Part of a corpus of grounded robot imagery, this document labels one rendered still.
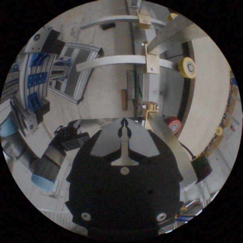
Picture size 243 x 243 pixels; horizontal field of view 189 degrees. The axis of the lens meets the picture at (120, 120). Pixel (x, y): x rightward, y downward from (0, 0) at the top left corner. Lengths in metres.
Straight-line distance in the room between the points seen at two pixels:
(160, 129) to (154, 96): 0.37
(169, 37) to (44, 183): 0.42
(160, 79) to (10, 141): 0.76
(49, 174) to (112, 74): 1.14
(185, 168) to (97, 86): 1.19
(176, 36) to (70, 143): 0.39
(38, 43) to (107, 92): 1.05
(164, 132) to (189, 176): 0.12
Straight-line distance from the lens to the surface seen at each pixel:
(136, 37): 0.50
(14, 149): 0.31
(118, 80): 1.11
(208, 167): 0.19
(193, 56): 0.38
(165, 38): 0.19
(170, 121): 0.31
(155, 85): 0.54
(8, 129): 0.29
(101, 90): 1.17
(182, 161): 0.16
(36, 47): 0.46
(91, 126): 0.34
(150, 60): 0.29
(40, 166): 0.26
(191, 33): 0.16
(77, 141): 0.27
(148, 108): 0.28
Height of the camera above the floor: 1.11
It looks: 59 degrees down
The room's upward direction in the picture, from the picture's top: 177 degrees counter-clockwise
